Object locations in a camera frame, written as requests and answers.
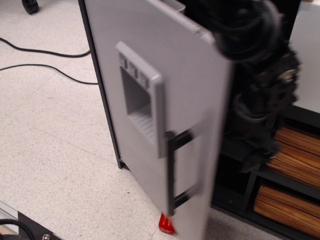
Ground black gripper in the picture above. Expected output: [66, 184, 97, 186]
[222, 94, 282, 175]

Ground black fridge door handle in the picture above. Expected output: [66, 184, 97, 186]
[165, 129, 197, 217]

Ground grey toy fridge door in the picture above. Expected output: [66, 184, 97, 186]
[79, 0, 232, 240]

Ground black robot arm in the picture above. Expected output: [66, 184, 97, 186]
[184, 0, 300, 173]

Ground dark grey fridge cabinet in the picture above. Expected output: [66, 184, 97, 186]
[77, 0, 320, 240]

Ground red bell pepper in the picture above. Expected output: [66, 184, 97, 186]
[158, 212, 175, 235]

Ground grey ice water dispenser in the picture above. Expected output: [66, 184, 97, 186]
[115, 41, 167, 158]

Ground white counter top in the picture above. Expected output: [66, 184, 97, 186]
[290, 0, 320, 113]

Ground black caster wheel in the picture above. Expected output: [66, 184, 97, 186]
[21, 0, 40, 15]

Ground black floor cable lower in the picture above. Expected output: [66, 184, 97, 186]
[0, 63, 99, 85]

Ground black floor cable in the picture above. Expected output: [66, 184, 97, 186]
[0, 63, 99, 85]
[0, 37, 91, 59]

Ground black base plate with screw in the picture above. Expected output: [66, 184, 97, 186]
[18, 212, 61, 240]

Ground aluminium rail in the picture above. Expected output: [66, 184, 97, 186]
[0, 201, 19, 235]

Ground black braided cable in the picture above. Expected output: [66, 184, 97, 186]
[0, 217, 33, 240]

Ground black floor cable upper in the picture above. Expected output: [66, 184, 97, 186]
[0, 37, 91, 59]

